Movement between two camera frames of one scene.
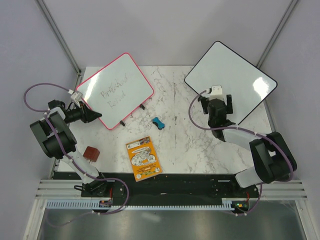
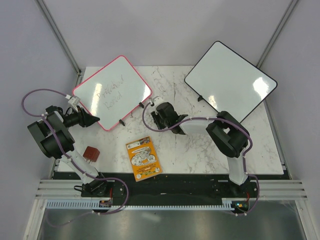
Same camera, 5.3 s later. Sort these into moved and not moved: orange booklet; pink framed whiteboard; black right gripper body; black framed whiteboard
Moved: black right gripper body
Not moved: orange booklet; pink framed whiteboard; black framed whiteboard
